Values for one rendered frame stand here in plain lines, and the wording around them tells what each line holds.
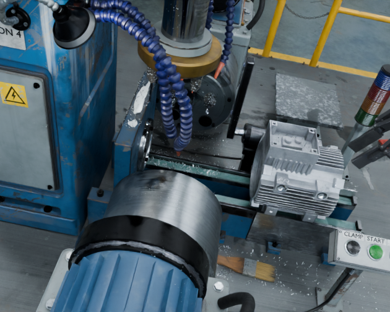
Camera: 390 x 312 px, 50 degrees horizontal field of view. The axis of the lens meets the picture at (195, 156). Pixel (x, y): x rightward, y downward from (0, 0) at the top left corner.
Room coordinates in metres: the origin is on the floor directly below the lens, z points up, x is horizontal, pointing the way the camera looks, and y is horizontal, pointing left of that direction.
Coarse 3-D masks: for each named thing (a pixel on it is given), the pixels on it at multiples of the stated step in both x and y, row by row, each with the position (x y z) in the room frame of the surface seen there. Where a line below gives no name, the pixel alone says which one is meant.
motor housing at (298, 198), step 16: (256, 160) 0.88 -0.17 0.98; (320, 160) 0.80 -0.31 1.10; (336, 160) 0.81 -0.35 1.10; (256, 176) 0.85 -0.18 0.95; (272, 176) 0.75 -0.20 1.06; (288, 176) 0.75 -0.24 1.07; (304, 176) 0.76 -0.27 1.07; (320, 176) 0.77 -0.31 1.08; (336, 176) 0.77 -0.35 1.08; (256, 192) 0.73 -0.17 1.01; (272, 192) 0.72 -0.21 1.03; (288, 192) 0.73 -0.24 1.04; (304, 192) 0.73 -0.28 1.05; (336, 192) 0.75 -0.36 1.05; (288, 208) 0.72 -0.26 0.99; (304, 208) 0.73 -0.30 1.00; (320, 208) 0.73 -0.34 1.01
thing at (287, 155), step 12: (276, 132) 0.85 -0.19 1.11; (288, 132) 0.86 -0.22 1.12; (300, 132) 0.86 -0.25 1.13; (312, 132) 0.85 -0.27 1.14; (264, 144) 0.82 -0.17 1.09; (276, 144) 0.77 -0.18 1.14; (288, 144) 0.80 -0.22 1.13; (300, 144) 0.81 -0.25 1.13; (312, 144) 0.83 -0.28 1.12; (264, 156) 0.78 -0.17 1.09; (276, 156) 0.76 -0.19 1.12; (288, 156) 0.76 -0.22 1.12; (300, 156) 0.76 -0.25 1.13; (312, 156) 0.77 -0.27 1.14; (276, 168) 0.76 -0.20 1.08; (288, 168) 0.76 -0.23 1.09; (300, 168) 0.77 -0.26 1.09; (312, 168) 0.77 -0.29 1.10
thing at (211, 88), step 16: (208, 80) 1.02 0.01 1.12; (224, 80) 1.02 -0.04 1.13; (192, 96) 1.02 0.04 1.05; (208, 96) 1.01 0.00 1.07; (224, 96) 1.02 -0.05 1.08; (160, 112) 1.02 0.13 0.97; (176, 112) 1.01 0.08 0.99; (208, 112) 0.95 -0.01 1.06; (224, 112) 1.02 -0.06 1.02; (192, 128) 1.02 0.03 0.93; (208, 128) 1.02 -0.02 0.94
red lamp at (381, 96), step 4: (372, 84) 1.12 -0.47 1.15; (372, 88) 1.11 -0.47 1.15; (376, 88) 1.10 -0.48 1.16; (380, 88) 1.09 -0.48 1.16; (368, 92) 1.12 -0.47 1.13; (372, 92) 1.10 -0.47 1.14; (376, 92) 1.09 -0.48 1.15; (380, 92) 1.09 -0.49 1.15; (384, 92) 1.09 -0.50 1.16; (388, 92) 1.09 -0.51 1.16; (368, 96) 1.11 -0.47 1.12; (372, 96) 1.10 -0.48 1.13; (376, 96) 1.09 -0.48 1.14; (380, 96) 1.09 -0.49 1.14; (384, 96) 1.09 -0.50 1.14; (388, 96) 1.09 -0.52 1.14; (376, 100) 1.09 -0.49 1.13; (380, 100) 1.09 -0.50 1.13; (384, 100) 1.09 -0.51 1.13
